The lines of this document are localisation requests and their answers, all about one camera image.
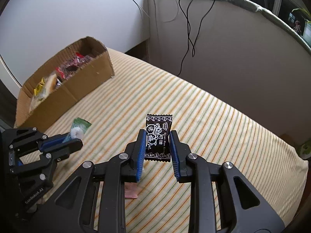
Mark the green clear mint candy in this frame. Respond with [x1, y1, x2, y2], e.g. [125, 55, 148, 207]
[63, 117, 92, 143]

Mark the packaged sliced bread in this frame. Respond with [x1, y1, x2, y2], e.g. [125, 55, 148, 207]
[29, 72, 58, 113]

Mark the small red clear nut bag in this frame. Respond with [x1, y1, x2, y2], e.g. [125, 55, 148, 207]
[55, 66, 73, 80]

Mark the black candy wrapper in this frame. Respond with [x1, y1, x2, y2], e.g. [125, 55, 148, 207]
[145, 114, 173, 162]

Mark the red clear bag dark snack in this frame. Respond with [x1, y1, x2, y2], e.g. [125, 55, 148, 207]
[62, 52, 93, 75]

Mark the brown cardboard box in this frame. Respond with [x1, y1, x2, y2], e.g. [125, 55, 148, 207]
[14, 36, 115, 131]

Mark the small pink candy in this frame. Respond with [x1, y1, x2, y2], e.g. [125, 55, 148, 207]
[124, 183, 139, 199]

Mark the striped yellow table cloth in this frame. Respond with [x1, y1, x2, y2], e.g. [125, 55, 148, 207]
[14, 47, 309, 233]

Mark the small pink figurine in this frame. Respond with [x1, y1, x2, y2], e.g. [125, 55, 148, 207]
[293, 20, 301, 36]

